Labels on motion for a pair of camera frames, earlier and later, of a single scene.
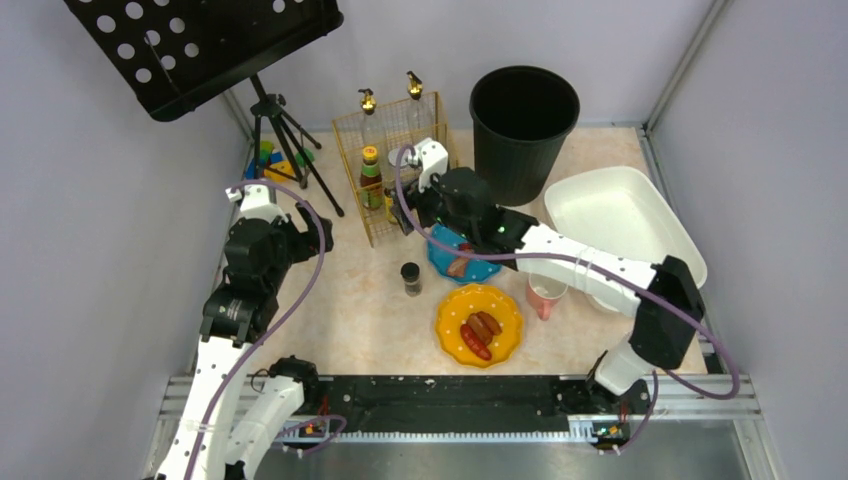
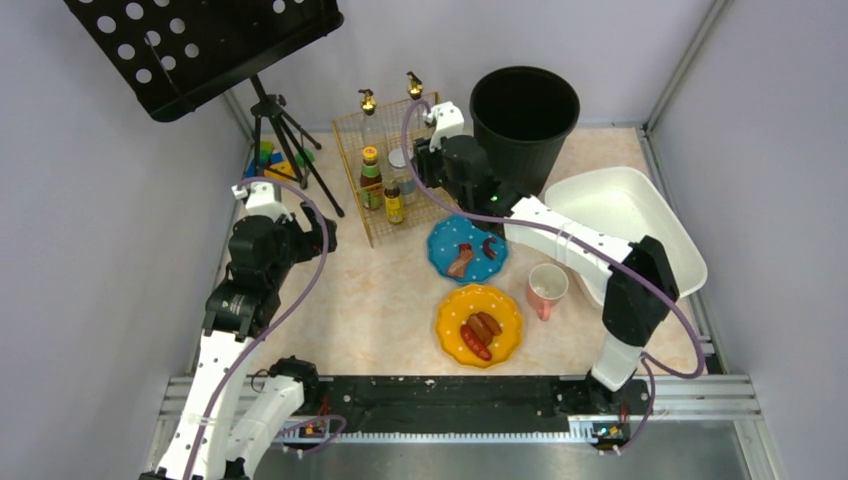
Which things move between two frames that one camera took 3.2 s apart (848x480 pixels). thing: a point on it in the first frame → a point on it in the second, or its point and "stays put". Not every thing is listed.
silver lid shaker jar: x=408 y=173 stays put
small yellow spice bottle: x=388 y=203 stays put
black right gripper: x=411 y=211 → x=424 y=162
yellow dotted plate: x=455 y=311 stays put
